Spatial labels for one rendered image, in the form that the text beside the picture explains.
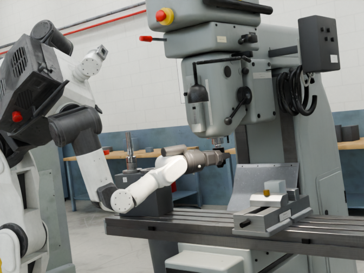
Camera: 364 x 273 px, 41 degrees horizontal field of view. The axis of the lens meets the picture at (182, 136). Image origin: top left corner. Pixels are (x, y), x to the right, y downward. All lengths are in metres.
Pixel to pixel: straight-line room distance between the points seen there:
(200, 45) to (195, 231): 0.71
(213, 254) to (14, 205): 0.76
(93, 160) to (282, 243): 0.69
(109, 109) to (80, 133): 6.85
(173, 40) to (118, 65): 6.38
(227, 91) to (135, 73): 6.18
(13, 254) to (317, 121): 1.40
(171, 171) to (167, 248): 2.13
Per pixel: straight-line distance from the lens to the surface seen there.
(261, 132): 2.25
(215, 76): 1.83
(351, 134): 5.63
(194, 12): 1.73
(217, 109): 1.82
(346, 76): 6.15
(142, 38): 1.80
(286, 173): 2.20
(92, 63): 1.71
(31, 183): 1.98
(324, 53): 1.97
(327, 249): 1.68
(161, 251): 3.86
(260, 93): 2.01
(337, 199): 2.43
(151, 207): 2.14
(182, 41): 1.86
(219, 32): 1.81
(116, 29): 8.29
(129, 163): 2.22
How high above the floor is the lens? 1.43
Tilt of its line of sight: 3 degrees down
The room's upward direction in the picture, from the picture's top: 7 degrees counter-clockwise
